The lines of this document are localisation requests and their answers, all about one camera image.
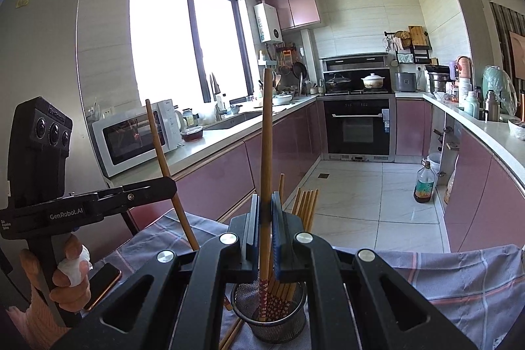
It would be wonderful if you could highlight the black mesh utensil holder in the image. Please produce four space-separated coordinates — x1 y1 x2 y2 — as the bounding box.
230 281 307 344

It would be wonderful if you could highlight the wooden chopstick short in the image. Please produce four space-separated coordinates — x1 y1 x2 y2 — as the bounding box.
279 172 286 205

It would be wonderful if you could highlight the left human hand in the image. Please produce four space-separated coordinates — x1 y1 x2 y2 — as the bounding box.
18 233 94 313

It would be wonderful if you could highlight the white microwave oven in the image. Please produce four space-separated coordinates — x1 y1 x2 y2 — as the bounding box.
92 99 183 178

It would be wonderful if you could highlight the black smartphone orange edge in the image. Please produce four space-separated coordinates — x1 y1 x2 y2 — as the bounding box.
84 263 122 312

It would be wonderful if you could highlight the purple plaid tablecloth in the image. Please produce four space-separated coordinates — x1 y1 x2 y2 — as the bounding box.
94 211 524 349

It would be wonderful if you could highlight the plastic oil bottle on floor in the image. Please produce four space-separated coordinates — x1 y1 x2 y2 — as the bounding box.
413 159 436 203

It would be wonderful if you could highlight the black built-in oven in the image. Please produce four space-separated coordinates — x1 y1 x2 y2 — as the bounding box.
320 93 396 163

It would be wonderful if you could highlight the grey refrigerator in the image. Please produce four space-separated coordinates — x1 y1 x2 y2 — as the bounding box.
0 0 94 293

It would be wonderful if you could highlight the white ceramic pot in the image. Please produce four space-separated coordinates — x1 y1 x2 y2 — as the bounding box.
361 73 385 90

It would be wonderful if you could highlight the black wok with lid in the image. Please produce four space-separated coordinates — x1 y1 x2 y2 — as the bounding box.
325 73 351 93

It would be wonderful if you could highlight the white water heater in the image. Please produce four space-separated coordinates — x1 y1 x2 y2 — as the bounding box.
254 3 283 44

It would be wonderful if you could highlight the range hood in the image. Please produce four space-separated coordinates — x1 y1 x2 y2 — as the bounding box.
321 52 392 73

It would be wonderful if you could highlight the mint green fan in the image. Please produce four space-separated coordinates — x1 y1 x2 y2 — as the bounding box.
482 66 518 116

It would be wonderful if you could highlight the pink kettle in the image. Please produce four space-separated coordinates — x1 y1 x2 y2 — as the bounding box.
456 56 473 91

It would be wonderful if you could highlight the pink upper cabinet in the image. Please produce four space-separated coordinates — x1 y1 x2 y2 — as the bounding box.
264 0 321 31

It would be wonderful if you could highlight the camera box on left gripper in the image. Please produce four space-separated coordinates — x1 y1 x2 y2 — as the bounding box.
7 97 73 209

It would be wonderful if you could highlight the black wall spice rack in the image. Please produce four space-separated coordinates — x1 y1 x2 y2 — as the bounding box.
384 26 431 65

